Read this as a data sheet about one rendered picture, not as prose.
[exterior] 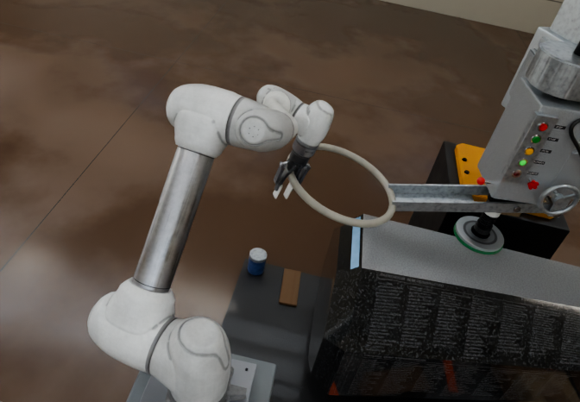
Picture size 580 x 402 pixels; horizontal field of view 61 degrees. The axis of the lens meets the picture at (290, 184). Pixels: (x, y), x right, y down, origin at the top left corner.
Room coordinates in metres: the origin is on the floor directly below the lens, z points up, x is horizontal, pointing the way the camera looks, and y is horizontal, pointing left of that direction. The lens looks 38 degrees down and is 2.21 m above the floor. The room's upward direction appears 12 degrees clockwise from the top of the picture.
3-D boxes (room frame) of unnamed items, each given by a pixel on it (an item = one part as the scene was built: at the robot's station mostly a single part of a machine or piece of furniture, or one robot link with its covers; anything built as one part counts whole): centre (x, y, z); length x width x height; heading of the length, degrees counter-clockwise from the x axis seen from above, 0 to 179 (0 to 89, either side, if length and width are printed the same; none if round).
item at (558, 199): (1.59, -1.00, 1.18); 0.15 x 0.10 x 0.15; 96
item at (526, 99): (1.71, -0.94, 1.30); 0.36 x 0.22 x 0.45; 96
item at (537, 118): (1.58, -0.81, 1.35); 0.08 x 0.03 x 0.28; 96
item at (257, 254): (1.95, 0.09, 0.08); 0.10 x 0.10 x 0.13
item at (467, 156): (2.28, -1.13, 0.76); 0.49 x 0.49 x 0.05; 87
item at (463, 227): (1.70, -0.86, 0.83); 0.21 x 0.21 x 0.01
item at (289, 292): (1.87, -0.12, 0.02); 0.25 x 0.10 x 0.01; 1
